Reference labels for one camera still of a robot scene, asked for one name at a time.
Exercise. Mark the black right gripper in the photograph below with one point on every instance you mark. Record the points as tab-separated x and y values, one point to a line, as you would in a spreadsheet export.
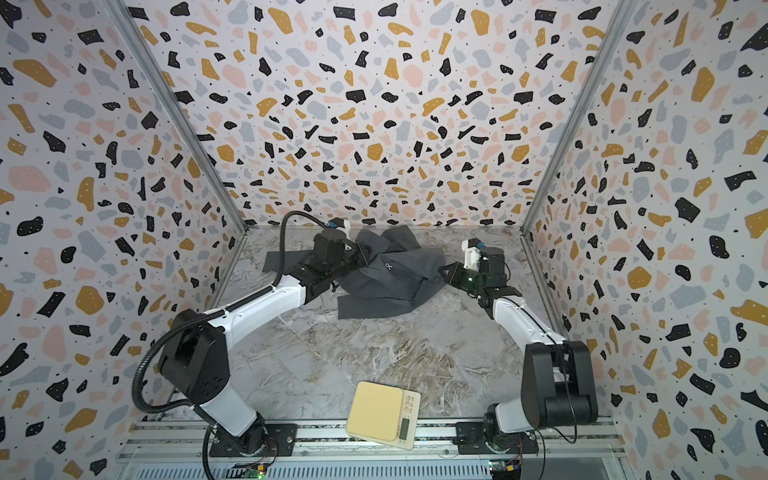
458	274

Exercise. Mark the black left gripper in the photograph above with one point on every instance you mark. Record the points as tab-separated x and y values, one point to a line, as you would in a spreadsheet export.
357	251

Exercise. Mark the dark grey zip jacket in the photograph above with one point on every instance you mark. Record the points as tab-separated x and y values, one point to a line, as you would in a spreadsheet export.
396	275

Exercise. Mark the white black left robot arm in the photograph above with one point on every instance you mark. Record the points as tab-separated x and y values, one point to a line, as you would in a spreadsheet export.
196	358

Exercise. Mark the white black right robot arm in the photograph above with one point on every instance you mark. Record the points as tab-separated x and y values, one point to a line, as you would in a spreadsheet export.
557	383

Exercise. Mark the cream kitchen scale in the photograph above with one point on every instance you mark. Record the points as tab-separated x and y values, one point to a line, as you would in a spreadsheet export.
384	414

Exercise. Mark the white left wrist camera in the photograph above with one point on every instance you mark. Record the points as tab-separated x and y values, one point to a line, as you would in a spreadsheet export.
341	225

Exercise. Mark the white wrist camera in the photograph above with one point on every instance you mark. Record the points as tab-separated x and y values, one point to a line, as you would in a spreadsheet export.
472	253
341	225

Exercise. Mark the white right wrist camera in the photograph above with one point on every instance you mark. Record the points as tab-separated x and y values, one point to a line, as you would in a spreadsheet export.
472	253

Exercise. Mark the aluminium corner post left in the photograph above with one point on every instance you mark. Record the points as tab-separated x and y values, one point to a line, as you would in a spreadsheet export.
120	16

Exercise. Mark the aluminium corner post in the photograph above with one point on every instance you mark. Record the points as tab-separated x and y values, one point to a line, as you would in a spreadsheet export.
616	27
120	16

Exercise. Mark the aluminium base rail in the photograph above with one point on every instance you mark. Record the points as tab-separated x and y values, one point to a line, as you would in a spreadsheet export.
448	448

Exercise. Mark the aluminium corner post right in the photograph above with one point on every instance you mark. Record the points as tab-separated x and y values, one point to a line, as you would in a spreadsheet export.
616	27

